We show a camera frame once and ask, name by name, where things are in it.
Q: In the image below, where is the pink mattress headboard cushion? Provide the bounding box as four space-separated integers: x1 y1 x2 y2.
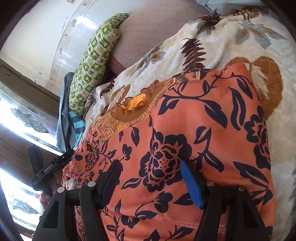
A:
107 0 210 75

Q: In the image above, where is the person's left hand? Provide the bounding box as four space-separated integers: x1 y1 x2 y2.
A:
39 185 62 209

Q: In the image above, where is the orange floral blouse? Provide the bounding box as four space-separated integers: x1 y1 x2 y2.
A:
62 63 275 240

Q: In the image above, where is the blue grey cloth garment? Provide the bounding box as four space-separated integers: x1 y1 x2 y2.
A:
56 72 76 153

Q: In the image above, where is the teal striped cloth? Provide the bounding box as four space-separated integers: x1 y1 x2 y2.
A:
69 110 85 149

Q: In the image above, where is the green white checkered pillow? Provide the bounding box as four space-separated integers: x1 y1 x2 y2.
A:
69 13 129 116

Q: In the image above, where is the cream leaf-pattern bed blanket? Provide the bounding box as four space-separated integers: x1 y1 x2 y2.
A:
84 9 295 240

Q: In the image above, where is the wooden stained-glass door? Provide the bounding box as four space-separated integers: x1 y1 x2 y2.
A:
1 61 61 232

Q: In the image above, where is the light blue pillow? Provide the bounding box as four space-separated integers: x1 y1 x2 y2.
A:
195 0 265 16

